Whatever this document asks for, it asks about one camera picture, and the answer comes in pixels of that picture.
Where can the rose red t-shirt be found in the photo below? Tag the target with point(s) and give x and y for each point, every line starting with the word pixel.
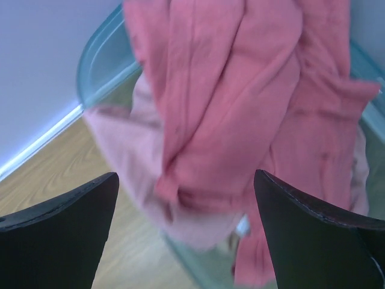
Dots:
pixel 248 85

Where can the dusty pink shirt in bin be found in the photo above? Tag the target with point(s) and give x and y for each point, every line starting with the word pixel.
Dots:
pixel 131 140

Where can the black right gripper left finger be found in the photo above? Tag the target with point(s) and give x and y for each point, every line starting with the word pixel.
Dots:
pixel 59 243

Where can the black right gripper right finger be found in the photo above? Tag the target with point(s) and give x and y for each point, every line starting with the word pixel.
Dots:
pixel 314 244

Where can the teal plastic bin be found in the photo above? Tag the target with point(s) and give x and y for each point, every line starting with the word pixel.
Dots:
pixel 107 72

